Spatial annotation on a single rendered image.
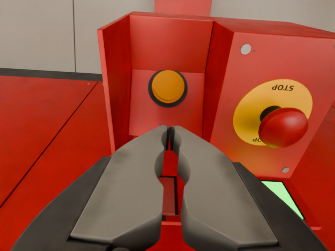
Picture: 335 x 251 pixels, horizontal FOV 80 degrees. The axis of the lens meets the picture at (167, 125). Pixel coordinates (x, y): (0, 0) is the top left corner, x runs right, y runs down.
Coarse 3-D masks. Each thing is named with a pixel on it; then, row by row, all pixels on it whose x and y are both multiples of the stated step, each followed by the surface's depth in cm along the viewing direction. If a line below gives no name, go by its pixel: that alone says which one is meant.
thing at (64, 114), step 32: (0, 96) 71; (32, 96) 73; (64, 96) 74; (96, 96) 76; (0, 128) 55; (32, 128) 56; (64, 128) 57; (96, 128) 58; (320, 128) 66; (0, 160) 46; (32, 160) 46; (64, 160) 47; (96, 160) 48; (320, 160) 53; (0, 192) 39; (32, 192) 39; (320, 192) 44; (0, 224) 34
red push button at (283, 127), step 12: (276, 108) 18; (288, 108) 16; (264, 120) 17; (276, 120) 16; (288, 120) 16; (300, 120) 16; (264, 132) 17; (276, 132) 17; (288, 132) 17; (300, 132) 17; (276, 144) 17; (288, 144) 17
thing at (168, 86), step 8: (160, 72) 23; (168, 72) 23; (160, 80) 23; (168, 80) 23; (176, 80) 23; (152, 88) 23; (160, 88) 23; (168, 88) 23; (176, 88) 23; (160, 96) 23; (168, 96) 23; (176, 96) 23
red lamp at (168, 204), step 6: (162, 180) 22; (168, 180) 22; (168, 186) 22; (168, 192) 21; (168, 198) 20; (174, 198) 20; (168, 204) 20; (174, 204) 20; (168, 210) 19; (174, 210) 19
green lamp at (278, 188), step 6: (270, 186) 22; (276, 186) 23; (282, 186) 23; (276, 192) 22; (282, 192) 22; (282, 198) 21; (288, 198) 21; (288, 204) 21; (294, 204) 21; (294, 210) 20; (300, 216) 20
